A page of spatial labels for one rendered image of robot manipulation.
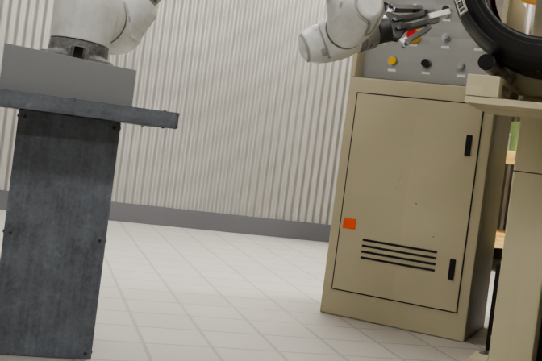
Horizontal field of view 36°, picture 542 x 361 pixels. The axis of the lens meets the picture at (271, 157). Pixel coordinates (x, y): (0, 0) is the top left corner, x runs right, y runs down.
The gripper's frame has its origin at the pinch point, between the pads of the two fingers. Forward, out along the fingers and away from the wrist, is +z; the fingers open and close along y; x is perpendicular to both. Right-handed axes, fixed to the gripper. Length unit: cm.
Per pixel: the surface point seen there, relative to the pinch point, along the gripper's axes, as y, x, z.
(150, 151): -71, -332, -10
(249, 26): -128, -303, 73
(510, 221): 58, -37, 21
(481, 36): 9.0, 0.5, 10.0
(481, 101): 25.8, -3.0, 4.1
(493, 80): 21.7, 0.6, 7.9
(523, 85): 20.4, -22.2, 34.1
